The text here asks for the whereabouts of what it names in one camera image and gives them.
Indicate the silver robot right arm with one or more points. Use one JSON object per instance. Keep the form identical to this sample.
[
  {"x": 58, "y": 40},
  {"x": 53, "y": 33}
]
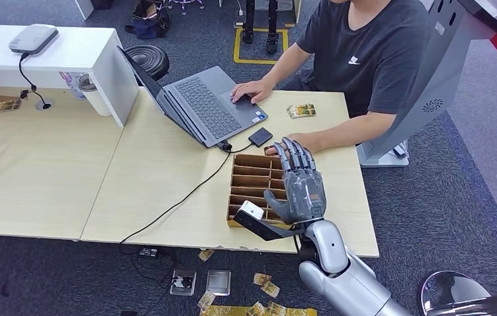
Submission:
[{"x": 335, "y": 270}]

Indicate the person's left hand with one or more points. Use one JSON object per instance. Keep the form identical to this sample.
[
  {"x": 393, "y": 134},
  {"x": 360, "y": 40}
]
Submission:
[{"x": 311, "y": 140}]

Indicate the grey laptop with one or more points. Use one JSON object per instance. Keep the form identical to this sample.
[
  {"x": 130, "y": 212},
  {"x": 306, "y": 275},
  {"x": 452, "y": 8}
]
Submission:
[{"x": 204, "y": 104}]

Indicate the yellow patterned strip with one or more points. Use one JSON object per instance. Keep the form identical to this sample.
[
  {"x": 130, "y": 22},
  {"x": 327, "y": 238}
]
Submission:
[{"x": 226, "y": 311}]

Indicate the dark backpack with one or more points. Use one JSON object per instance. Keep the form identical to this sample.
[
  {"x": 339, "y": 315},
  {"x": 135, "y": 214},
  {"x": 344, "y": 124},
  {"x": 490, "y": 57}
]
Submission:
[{"x": 150, "y": 22}]

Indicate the metal floor plate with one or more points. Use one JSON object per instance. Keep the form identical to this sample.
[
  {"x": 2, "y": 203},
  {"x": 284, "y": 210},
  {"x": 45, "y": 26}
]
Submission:
[{"x": 218, "y": 282}]

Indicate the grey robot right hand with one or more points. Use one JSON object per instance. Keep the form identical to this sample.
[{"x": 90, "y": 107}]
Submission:
[{"x": 302, "y": 196}]

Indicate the shiny chrome disc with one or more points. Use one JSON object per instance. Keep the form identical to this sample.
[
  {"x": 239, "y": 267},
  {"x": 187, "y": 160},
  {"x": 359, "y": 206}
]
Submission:
[{"x": 449, "y": 288}]

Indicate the black external drive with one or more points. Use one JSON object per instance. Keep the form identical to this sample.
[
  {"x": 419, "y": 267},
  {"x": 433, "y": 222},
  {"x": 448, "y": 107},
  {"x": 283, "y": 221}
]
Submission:
[{"x": 260, "y": 137}]

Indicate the black robot leg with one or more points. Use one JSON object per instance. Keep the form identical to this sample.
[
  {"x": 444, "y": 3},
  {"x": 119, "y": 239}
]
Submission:
[
  {"x": 249, "y": 22},
  {"x": 273, "y": 26}
]

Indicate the small black floor object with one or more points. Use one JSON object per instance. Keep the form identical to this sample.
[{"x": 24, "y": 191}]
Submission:
[{"x": 128, "y": 313}]

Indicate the white cup with lid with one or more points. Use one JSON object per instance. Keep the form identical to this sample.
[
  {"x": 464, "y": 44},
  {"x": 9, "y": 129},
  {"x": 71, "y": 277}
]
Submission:
[{"x": 97, "y": 102}]

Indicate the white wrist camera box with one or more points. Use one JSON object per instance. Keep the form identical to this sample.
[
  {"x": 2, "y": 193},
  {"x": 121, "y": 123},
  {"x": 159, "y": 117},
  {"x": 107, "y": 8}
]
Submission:
[{"x": 251, "y": 210}]

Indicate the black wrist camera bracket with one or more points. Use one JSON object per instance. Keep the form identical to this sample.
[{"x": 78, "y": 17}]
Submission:
[{"x": 265, "y": 230}]

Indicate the grey kiosk stand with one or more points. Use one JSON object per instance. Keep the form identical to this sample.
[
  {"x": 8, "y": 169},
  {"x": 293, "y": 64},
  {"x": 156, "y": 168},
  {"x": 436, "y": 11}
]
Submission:
[{"x": 431, "y": 65}]

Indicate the person's left forearm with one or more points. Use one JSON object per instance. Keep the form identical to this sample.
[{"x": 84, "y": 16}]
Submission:
[{"x": 357, "y": 131}]

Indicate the person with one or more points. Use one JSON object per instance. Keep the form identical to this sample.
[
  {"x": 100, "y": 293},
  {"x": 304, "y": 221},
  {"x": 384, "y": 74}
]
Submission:
[{"x": 370, "y": 48}]

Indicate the person's right hand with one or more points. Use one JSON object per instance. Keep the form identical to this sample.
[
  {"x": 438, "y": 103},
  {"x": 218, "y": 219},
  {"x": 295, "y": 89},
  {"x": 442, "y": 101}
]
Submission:
[{"x": 250, "y": 89}]

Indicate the white desk shelf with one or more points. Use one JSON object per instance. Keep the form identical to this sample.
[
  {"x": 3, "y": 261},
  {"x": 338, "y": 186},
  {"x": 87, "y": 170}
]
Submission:
[{"x": 56, "y": 52}]

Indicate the grey flat electronic device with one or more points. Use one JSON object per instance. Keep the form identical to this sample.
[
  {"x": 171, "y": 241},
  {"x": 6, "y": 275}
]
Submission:
[{"x": 33, "y": 39}]

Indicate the person's right forearm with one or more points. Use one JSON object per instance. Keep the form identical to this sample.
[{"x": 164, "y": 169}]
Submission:
[{"x": 284, "y": 65}]

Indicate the black round stool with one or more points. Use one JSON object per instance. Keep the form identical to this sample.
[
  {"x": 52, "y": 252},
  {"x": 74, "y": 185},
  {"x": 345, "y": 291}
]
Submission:
[{"x": 148, "y": 59}]

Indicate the yellow floor tape square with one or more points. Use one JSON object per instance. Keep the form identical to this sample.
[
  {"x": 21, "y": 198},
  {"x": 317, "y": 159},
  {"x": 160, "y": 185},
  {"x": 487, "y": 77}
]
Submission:
[{"x": 237, "y": 48}]

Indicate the cardboard compartment box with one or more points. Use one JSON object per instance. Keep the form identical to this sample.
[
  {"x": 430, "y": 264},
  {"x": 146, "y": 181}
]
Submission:
[{"x": 248, "y": 183}]

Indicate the stack of patterned cards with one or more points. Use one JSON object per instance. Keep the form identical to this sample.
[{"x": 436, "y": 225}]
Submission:
[{"x": 302, "y": 110}]

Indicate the metal floor socket box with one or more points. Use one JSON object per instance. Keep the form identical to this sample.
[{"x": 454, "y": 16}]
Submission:
[{"x": 183, "y": 283}]

